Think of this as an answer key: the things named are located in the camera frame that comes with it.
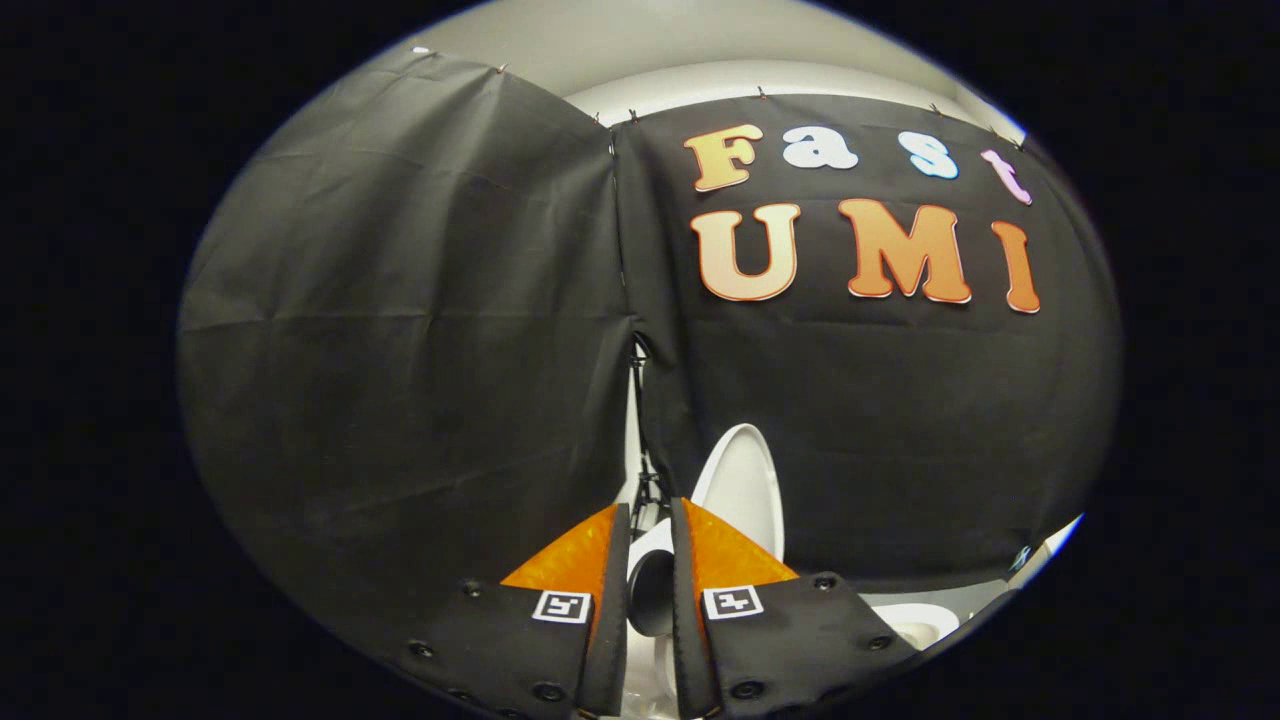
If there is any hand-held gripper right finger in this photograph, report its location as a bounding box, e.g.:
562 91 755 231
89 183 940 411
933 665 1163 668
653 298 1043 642
670 497 921 719

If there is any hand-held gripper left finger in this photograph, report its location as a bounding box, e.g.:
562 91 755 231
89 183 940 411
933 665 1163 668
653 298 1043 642
395 502 633 719

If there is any white toilet lid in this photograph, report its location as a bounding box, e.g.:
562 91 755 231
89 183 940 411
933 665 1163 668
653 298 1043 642
625 423 786 641

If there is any white toilet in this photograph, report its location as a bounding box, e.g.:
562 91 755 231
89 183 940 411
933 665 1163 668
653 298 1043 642
622 512 1086 717

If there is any black tripod stand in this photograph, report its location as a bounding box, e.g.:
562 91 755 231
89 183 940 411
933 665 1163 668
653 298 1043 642
628 340 673 531

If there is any black backdrop cloth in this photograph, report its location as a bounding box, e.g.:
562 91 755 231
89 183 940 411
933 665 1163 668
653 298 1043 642
178 45 1121 691

